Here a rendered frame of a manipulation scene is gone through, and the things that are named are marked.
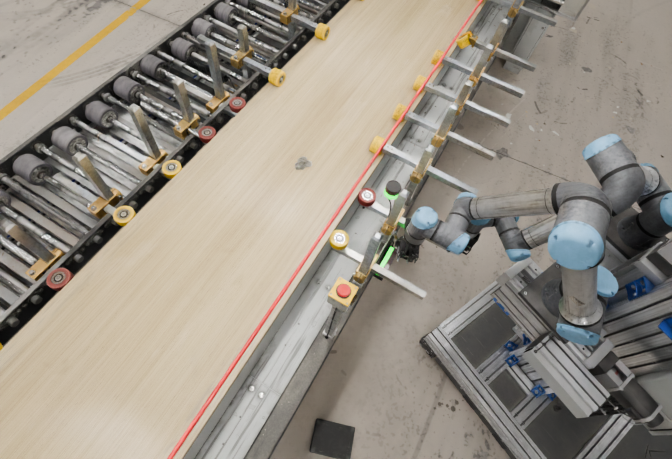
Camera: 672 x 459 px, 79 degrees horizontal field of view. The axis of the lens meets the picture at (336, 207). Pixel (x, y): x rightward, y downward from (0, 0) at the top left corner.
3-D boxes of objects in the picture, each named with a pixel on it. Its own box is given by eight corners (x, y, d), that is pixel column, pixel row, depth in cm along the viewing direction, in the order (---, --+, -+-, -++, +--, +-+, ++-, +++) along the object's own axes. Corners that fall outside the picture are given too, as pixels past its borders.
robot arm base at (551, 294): (590, 305, 149) (608, 297, 140) (565, 329, 143) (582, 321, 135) (558, 273, 154) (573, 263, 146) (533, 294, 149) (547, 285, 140)
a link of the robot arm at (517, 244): (665, 201, 124) (517, 265, 152) (645, 172, 130) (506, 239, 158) (658, 193, 117) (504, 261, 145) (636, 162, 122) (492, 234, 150)
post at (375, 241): (363, 281, 183) (384, 234, 142) (360, 288, 182) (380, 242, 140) (356, 277, 184) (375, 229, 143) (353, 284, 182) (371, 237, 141)
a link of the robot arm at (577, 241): (607, 315, 132) (613, 198, 98) (598, 356, 125) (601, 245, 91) (565, 304, 139) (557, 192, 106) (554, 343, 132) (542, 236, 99)
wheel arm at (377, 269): (424, 294, 171) (427, 291, 167) (421, 301, 169) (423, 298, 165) (335, 244, 179) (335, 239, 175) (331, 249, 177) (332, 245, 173)
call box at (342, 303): (355, 295, 131) (359, 287, 125) (345, 313, 128) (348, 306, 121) (336, 284, 133) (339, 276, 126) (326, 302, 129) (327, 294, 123)
